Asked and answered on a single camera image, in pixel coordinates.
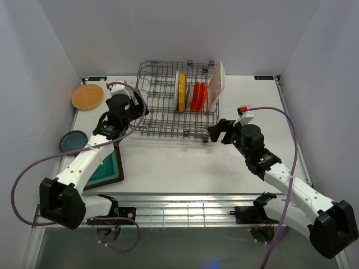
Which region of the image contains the light blue scalloped plate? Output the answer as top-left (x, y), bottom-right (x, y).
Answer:
top-left (186, 84), bottom-right (194, 110)

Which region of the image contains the grey wire dish rack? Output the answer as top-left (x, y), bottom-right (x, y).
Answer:
top-left (136, 61), bottom-right (219, 143)

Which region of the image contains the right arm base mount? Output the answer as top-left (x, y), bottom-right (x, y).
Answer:
top-left (229, 206), bottom-right (269, 224)

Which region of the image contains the white plate green rim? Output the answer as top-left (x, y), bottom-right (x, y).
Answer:
top-left (173, 71), bottom-right (180, 111)

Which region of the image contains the orange round plate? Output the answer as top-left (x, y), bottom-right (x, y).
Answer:
top-left (200, 82), bottom-right (208, 110)
top-left (191, 82), bottom-right (202, 112)

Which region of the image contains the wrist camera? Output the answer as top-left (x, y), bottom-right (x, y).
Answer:
top-left (106, 80), bottom-right (133, 98)
top-left (233, 106), bottom-right (254, 126)

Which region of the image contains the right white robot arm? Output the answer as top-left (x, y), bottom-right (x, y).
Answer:
top-left (208, 119), bottom-right (358, 259)

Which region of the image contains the white rectangular plate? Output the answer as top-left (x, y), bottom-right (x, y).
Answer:
top-left (207, 61), bottom-right (225, 111)

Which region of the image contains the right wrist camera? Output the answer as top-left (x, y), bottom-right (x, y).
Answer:
top-left (233, 106), bottom-right (254, 126)

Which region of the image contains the woven bamboo round plate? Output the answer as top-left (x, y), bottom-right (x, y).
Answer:
top-left (71, 84), bottom-right (104, 110)

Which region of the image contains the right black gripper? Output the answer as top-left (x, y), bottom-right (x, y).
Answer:
top-left (207, 118), bottom-right (250, 159)

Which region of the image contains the dark teal round plate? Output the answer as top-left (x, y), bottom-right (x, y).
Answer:
top-left (59, 131), bottom-right (88, 152)

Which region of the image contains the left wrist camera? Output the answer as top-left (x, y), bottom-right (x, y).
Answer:
top-left (106, 80), bottom-right (133, 98)

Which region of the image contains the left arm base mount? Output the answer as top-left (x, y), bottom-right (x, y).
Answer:
top-left (86, 207), bottom-right (136, 226)

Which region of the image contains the yellow dotted scalloped plate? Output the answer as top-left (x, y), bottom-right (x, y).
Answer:
top-left (178, 73), bottom-right (186, 113)

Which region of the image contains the teal square brown-rimmed plate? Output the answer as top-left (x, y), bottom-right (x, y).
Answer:
top-left (84, 147), bottom-right (125, 191)

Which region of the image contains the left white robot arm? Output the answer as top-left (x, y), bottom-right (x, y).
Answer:
top-left (39, 90), bottom-right (148, 230)

